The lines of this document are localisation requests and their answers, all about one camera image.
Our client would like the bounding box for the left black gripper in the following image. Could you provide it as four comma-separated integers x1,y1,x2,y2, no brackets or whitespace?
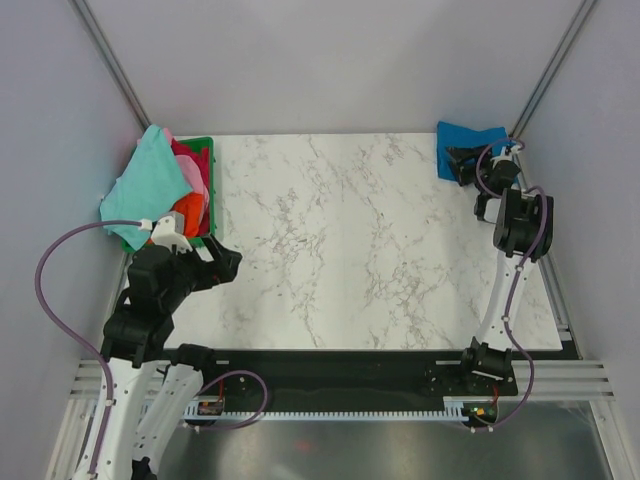
162,231,241,310

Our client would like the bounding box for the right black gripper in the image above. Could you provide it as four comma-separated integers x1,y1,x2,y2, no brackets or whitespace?
443,143,493,195

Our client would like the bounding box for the blue t shirt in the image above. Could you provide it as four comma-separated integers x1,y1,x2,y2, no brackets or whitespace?
436,121,507,181

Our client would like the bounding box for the green plastic bin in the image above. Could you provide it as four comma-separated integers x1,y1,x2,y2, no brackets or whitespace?
122,136,221,256

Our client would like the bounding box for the teal t shirt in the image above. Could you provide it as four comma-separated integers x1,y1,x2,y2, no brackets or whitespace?
99,125,192,221

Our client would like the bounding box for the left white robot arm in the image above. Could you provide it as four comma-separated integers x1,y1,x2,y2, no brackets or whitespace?
74,235,242,479

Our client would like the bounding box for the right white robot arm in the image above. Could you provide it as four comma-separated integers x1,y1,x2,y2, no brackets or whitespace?
446,138,554,395

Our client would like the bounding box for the orange t shirt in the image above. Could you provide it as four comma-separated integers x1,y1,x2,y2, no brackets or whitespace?
172,192,210,238

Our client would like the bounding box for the pink t shirt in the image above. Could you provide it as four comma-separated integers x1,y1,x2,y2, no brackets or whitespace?
162,128,210,203

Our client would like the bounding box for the dark red t shirt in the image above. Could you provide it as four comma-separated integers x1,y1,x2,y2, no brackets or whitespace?
171,139,211,238

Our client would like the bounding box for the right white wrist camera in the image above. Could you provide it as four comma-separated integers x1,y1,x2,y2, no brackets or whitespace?
492,145,521,165

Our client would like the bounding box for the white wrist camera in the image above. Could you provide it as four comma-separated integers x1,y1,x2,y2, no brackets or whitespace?
150,211,193,254
492,145,521,165

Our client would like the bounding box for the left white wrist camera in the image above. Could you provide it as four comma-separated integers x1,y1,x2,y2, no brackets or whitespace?
150,211,193,254

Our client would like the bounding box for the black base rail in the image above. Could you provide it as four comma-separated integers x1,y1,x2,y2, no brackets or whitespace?
192,350,518,413

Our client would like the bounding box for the white slotted cable duct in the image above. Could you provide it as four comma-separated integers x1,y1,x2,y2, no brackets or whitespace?
92,396,474,420

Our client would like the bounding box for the right aluminium frame post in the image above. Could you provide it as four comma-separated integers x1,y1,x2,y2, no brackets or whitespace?
510,0,600,138

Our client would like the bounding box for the aluminium frame post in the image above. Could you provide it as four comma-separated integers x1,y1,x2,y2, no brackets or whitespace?
69,0,152,131
510,0,600,138

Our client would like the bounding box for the aluminium front rail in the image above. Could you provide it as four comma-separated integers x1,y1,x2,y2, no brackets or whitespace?
69,360,614,401

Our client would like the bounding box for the left aluminium frame post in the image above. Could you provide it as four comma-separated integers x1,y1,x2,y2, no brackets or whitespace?
69,0,152,131

